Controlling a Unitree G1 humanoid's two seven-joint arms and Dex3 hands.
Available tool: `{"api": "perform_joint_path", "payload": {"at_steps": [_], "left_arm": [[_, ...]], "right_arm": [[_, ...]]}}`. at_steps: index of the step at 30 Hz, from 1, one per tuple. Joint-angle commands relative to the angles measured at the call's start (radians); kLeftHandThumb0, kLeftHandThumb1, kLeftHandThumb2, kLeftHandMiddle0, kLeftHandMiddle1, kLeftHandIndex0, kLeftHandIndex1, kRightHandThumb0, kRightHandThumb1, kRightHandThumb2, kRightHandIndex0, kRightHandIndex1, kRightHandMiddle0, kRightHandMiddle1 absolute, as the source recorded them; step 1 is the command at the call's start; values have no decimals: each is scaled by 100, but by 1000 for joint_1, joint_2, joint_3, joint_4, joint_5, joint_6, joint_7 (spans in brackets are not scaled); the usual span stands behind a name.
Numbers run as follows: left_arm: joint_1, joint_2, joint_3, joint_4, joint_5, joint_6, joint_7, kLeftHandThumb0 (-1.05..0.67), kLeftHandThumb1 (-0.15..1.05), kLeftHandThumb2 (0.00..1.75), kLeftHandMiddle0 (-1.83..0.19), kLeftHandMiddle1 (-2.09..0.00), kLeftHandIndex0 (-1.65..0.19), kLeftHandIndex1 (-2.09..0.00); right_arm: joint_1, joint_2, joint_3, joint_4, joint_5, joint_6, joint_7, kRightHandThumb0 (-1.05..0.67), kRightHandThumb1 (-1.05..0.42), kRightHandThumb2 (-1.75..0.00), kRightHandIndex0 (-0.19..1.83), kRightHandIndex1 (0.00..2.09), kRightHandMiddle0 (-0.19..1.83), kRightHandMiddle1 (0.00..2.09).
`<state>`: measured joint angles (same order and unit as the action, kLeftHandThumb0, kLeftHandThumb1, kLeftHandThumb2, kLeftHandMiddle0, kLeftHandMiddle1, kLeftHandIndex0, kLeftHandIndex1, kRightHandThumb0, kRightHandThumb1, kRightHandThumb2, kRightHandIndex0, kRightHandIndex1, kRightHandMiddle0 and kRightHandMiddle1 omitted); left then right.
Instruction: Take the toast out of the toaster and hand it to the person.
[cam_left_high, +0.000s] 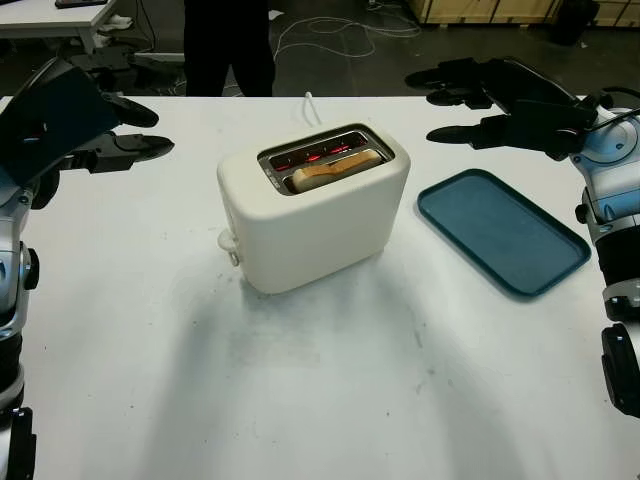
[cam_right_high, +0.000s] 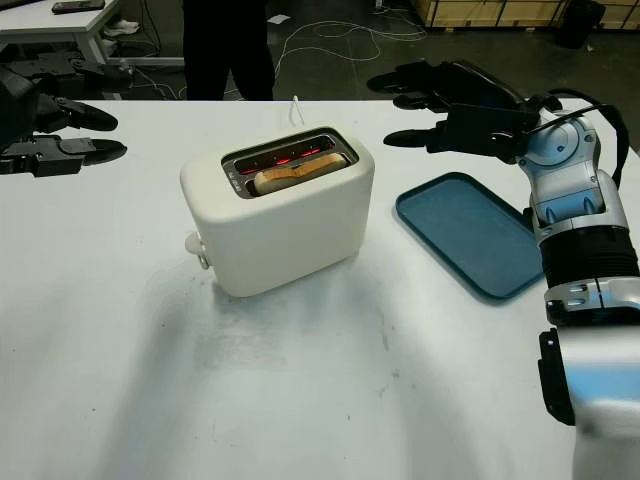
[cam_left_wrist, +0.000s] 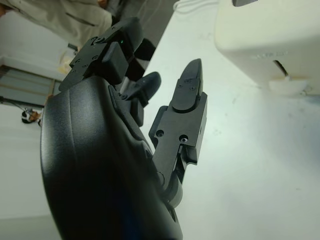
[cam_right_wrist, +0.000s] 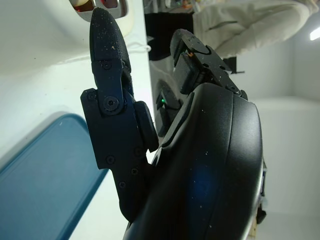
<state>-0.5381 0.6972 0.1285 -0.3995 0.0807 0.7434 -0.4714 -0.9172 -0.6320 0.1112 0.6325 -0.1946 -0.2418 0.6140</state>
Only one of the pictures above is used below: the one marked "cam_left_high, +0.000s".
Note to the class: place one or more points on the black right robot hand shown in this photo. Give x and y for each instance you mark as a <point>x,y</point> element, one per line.
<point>520,85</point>

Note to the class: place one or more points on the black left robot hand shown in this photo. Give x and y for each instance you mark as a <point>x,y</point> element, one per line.
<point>142,147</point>

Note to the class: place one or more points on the slice of toast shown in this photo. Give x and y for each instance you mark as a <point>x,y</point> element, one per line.
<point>325,172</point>

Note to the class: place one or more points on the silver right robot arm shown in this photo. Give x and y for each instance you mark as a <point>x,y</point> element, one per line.
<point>612,150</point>

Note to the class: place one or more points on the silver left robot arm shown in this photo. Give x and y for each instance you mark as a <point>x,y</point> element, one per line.
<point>10,260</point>

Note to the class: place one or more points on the person in black trousers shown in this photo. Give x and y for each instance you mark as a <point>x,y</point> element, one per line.
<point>205,50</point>

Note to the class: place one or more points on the white toaster lever knob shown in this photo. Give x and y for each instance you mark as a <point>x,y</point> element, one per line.
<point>226,241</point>

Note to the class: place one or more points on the white two-slot toaster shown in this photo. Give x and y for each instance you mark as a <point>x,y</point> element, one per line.
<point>310,230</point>

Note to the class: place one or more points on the wooden crate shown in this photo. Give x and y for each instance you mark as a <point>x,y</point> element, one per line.
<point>475,10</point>

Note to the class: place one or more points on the white sneaker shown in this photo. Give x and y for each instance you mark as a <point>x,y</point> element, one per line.
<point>120,21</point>

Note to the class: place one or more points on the teal rectangular tray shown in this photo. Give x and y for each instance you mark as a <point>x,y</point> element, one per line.
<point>500,230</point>

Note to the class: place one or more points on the black tablet device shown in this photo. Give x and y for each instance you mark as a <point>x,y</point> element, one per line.
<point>80,2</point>

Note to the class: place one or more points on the white desk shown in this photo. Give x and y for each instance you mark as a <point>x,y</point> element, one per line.
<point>50,17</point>

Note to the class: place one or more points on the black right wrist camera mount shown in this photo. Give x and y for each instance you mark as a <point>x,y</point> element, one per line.
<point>570,135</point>

